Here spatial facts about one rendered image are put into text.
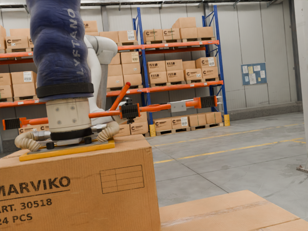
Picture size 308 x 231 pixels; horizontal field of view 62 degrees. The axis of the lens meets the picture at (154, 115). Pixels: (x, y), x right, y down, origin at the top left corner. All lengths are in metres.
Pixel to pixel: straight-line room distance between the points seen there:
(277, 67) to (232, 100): 2.58
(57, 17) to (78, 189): 0.63
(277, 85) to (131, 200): 11.53
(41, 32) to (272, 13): 12.01
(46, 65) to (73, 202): 0.51
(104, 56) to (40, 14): 0.77
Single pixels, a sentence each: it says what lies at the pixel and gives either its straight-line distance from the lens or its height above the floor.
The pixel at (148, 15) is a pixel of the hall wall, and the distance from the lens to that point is 10.37.
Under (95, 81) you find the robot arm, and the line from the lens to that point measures 1.54.
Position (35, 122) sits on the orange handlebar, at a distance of 1.12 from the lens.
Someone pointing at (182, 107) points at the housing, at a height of 1.06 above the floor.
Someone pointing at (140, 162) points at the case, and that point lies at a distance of 0.92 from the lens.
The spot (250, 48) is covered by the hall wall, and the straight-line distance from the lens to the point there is 11.72.
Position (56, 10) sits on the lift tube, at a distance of 1.09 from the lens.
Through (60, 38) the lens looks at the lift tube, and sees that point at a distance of 1.05.
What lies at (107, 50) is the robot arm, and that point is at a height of 1.48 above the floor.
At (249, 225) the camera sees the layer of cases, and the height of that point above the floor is 0.54.
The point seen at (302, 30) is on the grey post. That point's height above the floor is 1.79.
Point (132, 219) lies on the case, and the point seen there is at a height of 0.69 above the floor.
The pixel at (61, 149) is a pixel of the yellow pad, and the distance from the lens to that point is 1.01.
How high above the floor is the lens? 1.10
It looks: 3 degrees down
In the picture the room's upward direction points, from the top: 7 degrees counter-clockwise
